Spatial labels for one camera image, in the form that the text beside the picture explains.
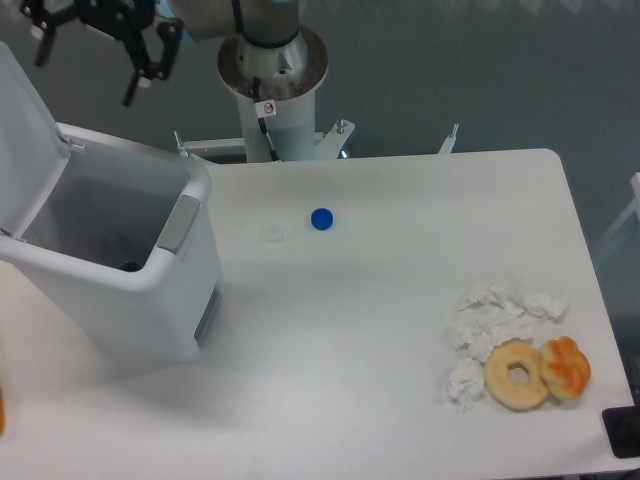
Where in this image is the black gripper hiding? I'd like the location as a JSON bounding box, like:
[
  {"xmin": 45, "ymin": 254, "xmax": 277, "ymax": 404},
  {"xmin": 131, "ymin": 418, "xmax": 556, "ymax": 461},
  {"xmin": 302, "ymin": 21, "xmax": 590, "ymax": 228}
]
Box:
[{"xmin": 19, "ymin": 0, "xmax": 184, "ymax": 108}]

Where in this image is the white trash can lid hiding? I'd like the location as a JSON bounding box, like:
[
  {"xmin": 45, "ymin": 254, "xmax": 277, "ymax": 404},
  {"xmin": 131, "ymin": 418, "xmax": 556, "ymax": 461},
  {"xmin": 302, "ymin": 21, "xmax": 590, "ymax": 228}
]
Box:
[{"xmin": 1, "ymin": 44, "xmax": 70, "ymax": 238}]

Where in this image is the white trash can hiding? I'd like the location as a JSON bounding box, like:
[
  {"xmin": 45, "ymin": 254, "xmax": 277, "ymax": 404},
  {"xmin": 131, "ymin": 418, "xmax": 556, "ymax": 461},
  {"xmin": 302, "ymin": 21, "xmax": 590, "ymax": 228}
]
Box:
[{"xmin": 1, "ymin": 124, "xmax": 222, "ymax": 362}]

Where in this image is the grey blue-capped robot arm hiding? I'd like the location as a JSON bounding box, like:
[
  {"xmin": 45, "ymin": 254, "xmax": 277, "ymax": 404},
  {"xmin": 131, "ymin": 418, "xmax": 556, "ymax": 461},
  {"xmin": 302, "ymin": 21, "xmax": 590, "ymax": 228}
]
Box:
[{"xmin": 19, "ymin": 0, "xmax": 299, "ymax": 106}]

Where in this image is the white bottle cap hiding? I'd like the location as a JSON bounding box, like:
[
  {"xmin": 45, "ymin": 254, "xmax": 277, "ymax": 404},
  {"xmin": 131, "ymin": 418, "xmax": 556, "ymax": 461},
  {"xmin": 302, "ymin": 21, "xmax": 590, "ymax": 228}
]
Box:
[{"xmin": 262, "ymin": 224, "xmax": 284, "ymax": 243}]

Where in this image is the blue bottle cap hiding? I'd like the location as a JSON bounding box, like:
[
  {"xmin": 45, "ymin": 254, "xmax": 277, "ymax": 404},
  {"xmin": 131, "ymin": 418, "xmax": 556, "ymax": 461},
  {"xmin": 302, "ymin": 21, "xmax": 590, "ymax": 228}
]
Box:
[{"xmin": 310, "ymin": 207, "xmax": 334, "ymax": 231}]

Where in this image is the dark object in bin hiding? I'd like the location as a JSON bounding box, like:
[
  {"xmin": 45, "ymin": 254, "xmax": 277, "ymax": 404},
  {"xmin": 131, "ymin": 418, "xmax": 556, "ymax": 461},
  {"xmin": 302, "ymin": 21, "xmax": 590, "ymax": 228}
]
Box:
[{"xmin": 119, "ymin": 261, "xmax": 141, "ymax": 272}]

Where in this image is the orange object left edge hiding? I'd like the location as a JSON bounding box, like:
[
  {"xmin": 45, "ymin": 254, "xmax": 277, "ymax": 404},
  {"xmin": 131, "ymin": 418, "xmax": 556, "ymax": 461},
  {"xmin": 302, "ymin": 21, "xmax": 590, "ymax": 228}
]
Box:
[{"xmin": 0, "ymin": 383, "xmax": 6, "ymax": 437}]

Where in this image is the crumpled white tissue upper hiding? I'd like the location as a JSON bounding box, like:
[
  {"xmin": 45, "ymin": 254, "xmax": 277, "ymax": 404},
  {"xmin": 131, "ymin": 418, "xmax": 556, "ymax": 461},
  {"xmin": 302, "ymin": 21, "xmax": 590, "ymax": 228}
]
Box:
[{"xmin": 458, "ymin": 283, "xmax": 514, "ymax": 311}]

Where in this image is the crumpled white tissue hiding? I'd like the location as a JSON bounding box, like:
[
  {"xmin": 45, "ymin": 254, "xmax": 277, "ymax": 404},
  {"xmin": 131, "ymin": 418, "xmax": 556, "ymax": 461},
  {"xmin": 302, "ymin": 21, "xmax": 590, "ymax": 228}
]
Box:
[
  {"xmin": 450, "ymin": 308, "xmax": 534, "ymax": 363},
  {"xmin": 446, "ymin": 358, "xmax": 485, "ymax": 412},
  {"xmin": 458, "ymin": 283, "xmax": 514, "ymax": 311},
  {"xmin": 515, "ymin": 291, "xmax": 570, "ymax": 321}
]

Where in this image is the crumpled white tissue middle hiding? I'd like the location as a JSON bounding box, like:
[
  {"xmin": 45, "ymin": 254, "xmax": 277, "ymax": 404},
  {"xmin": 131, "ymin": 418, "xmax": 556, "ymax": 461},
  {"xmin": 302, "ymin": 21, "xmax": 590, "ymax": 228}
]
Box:
[{"xmin": 450, "ymin": 308, "xmax": 534, "ymax": 363}]

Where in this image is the crumpled white tissue lower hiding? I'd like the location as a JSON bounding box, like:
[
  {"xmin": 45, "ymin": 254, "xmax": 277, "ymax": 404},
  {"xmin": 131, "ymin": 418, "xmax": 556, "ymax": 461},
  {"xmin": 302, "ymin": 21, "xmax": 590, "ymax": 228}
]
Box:
[{"xmin": 446, "ymin": 358, "xmax": 485, "ymax": 412}]

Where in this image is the crumpled white tissue right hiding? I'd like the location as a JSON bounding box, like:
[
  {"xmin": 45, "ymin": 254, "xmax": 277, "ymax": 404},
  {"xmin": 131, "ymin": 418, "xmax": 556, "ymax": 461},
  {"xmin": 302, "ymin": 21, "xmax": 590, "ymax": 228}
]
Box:
[{"xmin": 515, "ymin": 291, "xmax": 570, "ymax": 321}]

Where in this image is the orange twisted bread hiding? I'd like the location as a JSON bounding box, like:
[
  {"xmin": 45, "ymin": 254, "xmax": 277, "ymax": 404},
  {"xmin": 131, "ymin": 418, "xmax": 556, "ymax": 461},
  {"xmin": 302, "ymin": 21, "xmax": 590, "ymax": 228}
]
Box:
[{"xmin": 539, "ymin": 336, "xmax": 591, "ymax": 401}]

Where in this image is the black device at corner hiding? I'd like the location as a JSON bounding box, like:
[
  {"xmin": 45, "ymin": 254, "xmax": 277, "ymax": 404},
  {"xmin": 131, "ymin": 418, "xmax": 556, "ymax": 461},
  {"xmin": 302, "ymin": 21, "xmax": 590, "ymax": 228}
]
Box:
[{"xmin": 602, "ymin": 406, "xmax": 639, "ymax": 459}]

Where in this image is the black cable on pedestal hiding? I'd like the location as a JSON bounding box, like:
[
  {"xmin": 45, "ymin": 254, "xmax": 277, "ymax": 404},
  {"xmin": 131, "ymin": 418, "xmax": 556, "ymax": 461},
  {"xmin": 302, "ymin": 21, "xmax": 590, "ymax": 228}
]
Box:
[{"xmin": 252, "ymin": 77, "xmax": 281, "ymax": 162}]

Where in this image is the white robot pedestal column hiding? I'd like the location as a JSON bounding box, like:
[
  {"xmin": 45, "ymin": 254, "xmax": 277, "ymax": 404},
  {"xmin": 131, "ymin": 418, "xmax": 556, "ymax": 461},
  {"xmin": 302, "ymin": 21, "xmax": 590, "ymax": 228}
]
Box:
[{"xmin": 218, "ymin": 26, "xmax": 328, "ymax": 163}]

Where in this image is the white metal mounting frame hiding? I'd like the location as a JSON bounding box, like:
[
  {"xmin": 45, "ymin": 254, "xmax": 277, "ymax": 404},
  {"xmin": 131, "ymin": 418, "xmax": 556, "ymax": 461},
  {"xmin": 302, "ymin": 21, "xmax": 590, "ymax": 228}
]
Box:
[{"xmin": 173, "ymin": 118, "xmax": 461, "ymax": 162}]

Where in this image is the white frame right edge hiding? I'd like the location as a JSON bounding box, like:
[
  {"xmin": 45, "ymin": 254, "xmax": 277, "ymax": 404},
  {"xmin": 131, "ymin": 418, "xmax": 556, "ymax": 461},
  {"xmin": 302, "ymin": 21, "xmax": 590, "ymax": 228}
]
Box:
[{"xmin": 592, "ymin": 173, "xmax": 639, "ymax": 269}]

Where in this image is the plain ring donut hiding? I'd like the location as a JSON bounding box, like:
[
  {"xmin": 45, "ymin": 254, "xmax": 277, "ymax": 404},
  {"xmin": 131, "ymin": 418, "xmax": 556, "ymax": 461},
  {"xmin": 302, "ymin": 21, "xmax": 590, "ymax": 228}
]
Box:
[{"xmin": 483, "ymin": 341, "xmax": 550, "ymax": 411}]

